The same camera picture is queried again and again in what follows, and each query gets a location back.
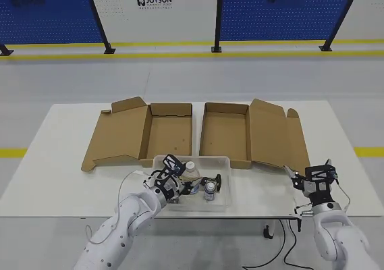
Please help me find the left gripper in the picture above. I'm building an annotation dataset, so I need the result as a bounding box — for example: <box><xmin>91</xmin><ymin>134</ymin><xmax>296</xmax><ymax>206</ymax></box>
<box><xmin>150</xmin><ymin>173</ymin><xmax>222</xmax><ymax>207</ymax></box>

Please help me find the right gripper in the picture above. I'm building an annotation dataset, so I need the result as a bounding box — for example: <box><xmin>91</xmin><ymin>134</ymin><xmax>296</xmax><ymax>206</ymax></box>
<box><xmin>283</xmin><ymin>158</ymin><xmax>343</xmax><ymax>216</ymax></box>

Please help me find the small blue label spray bottle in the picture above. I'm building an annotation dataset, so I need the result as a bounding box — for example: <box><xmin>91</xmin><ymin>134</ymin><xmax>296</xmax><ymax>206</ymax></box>
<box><xmin>203</xmin><ymin>181</ymin><xmax>217</xmax><ymax>203</ymax></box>

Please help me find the clear spray bottle white cap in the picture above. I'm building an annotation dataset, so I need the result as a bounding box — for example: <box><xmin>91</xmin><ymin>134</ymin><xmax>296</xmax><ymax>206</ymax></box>
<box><xmin>180</xmin><ymin>161</ymin><xmax>202</xmax><ymax>196</ymax></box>

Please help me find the deep clear plastic tray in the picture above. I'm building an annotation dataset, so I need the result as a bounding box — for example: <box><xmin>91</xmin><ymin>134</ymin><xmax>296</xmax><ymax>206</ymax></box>
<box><xmin>149</xmin><ymin>155</ymin><xmax>232</xmax><ymax>213</ymax></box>

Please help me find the shallow cardboard box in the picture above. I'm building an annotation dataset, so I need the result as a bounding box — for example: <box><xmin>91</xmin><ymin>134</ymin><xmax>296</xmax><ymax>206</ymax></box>
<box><xmin>198</xmin><ymin>98</ymin><xmax>311</xmax><ymax>175</ymax></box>
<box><xmin>80</xmin><ymin>96</ymin><xmax>194</xmax><ymax>172</ymax></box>

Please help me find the blue pegboard partition panel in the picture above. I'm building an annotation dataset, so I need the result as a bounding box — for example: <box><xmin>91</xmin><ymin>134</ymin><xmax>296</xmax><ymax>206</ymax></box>
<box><xmin>0</xmin><ymin>0</ymin><xmax>104</xmax><ymax>45</ymax></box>
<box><xmin>219</xmin><ymin>0</ymin><xmax>348</xmax><ymax>42</ymax></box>

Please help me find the white partition panel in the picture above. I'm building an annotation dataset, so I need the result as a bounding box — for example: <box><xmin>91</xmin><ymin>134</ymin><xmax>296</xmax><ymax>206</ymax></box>
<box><xmin>92</xmin><ymin>0</ymin><xmax>218</xmax><ymax>44</ymax></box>
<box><xmin>333</xmin><ymin>0</ymin><xmax>384</xmax><ymax>41</ymax></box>

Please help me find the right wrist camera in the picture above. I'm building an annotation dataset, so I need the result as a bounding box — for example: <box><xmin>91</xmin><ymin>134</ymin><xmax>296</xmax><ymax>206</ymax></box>
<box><xmin>304</xmin><ymin>159</ymin><xmax>339</xmax><ymax>203</ymax></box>

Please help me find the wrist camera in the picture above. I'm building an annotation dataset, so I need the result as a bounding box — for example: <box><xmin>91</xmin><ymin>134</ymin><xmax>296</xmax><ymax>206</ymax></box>
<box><xmin>304</xmin><ymin>159</ymin><xmax>339</xmax><ymax>203</ymax></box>
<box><xmin>149</xmin><ymin>154</ymin><xmax>186</xmax><ymax>194</ymax></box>

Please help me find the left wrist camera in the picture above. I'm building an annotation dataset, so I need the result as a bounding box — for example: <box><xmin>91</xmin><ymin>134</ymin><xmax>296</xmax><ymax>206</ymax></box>
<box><xmin>149</xmin><ymin>154</ymin><xmax>186</xmax><ymax>194</ymax></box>

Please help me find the thin grey cable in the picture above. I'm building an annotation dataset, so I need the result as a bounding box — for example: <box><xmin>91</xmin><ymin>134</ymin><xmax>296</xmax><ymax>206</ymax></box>
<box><xmin>335</xmin><ymin>178</ymin><xmax>352</xmax><ymax>213</ymax></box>

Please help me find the black cable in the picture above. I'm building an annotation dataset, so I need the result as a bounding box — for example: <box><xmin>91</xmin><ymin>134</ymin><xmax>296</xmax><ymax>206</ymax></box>
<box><xmin>242</xmin><ymin>219</ymin><xmax>287</xmax><ymax>270</ymax></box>
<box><xmin>283</xmin><ymin>219</ymin><xmax>314</xmax><ymax>270</ymax></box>

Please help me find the thin white cable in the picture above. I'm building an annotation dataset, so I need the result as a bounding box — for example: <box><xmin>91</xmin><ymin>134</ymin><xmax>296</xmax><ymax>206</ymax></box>
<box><xmin>85</xmin><ymin>169</ymin><xmax>152</xmax><ymax>246</ymax></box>

